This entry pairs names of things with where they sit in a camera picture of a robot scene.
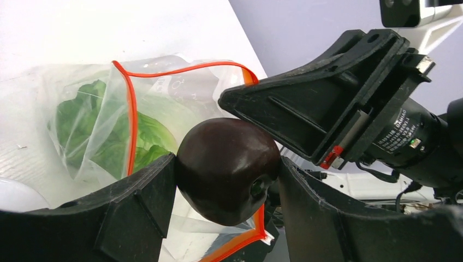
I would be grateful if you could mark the clear orange-zip bag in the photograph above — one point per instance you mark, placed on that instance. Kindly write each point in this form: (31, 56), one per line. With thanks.
(166, 96)

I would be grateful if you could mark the green lettuce head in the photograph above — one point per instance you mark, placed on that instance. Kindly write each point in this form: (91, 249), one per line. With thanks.
(92, 133)

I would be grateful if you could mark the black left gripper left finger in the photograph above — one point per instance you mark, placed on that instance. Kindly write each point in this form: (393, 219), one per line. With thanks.
(125, 221)

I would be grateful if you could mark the white plastic food bin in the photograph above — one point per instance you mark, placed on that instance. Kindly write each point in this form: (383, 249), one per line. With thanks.
(18, 197)

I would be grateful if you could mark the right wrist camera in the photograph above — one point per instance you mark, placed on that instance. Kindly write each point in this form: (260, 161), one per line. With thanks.
(425, 23)

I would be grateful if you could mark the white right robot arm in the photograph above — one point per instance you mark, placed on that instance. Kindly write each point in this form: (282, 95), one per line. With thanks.
(431, 159)

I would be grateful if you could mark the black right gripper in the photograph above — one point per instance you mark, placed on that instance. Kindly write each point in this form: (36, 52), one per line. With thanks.
(347, 105)

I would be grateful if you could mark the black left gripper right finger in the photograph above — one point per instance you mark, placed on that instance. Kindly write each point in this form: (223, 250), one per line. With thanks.
(323, 224)

